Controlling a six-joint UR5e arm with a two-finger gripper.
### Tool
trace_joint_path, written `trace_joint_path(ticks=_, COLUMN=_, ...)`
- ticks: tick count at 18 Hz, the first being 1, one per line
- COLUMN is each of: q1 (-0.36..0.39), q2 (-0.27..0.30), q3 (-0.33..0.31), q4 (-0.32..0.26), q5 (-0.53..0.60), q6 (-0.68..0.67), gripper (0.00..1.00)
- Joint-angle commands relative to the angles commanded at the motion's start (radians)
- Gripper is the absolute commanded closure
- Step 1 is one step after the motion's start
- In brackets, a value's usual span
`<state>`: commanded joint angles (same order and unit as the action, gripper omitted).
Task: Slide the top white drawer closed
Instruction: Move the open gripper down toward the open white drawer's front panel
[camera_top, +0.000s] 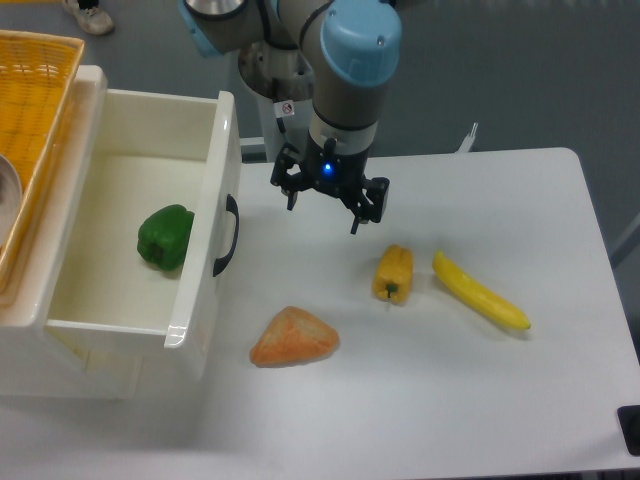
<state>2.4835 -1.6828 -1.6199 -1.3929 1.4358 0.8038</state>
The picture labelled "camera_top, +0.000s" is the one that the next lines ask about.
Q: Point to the green bell pepper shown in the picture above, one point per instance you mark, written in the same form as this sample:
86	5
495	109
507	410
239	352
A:
163	237

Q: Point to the white table bracket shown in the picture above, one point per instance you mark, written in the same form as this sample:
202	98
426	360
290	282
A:
468	141

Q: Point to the white sneaker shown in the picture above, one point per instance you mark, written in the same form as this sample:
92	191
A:
90	16

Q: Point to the white drawer cabinet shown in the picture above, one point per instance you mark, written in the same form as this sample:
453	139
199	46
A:
34	360

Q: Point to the orange bread piece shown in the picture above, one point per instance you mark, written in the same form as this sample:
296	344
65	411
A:
294	336

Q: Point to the metal bowl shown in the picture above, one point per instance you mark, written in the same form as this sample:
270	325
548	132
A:
10	196

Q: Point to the black device table corner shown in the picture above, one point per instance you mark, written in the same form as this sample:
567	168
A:
629	419

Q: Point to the yellow banana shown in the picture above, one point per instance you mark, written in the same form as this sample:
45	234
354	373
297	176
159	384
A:
477	296

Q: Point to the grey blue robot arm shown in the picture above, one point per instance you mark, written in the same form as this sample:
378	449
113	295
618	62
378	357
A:
325	67

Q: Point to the yellow woven basket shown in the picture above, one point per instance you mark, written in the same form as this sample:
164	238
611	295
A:
37	72

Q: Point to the yellow bell pepper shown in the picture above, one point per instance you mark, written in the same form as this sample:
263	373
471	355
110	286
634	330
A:
394	274

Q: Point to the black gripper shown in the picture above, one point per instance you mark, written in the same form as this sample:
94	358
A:
334	174

